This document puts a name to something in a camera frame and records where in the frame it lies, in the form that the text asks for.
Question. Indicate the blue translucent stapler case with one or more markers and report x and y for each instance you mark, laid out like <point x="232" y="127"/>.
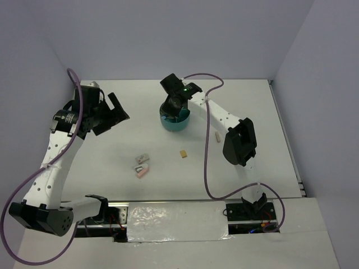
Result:
<point x="166" y="118"/>

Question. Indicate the yellow eraser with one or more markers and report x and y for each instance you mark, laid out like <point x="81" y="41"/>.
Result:
<point x="183" y="153"/>

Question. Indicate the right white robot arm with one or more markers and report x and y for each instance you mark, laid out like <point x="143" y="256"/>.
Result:
<point x="239" y="146"/>

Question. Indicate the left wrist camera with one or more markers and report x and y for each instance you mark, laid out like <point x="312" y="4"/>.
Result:
<point x="94" y="84"/>

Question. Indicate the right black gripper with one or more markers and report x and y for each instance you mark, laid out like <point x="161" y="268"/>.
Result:
<point x="165" y="109"/>

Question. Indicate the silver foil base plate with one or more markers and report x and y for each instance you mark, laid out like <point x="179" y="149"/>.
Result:
<point x="177" y="222"/>

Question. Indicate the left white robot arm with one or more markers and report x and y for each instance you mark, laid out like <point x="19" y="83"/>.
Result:
<point x="42" y="209"/>

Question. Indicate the teal round divided organizer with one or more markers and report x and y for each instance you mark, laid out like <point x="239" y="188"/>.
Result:
<point x="179" y="123"/>

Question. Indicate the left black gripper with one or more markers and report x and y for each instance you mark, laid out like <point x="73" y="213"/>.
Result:
<point x="119" y="114"/>

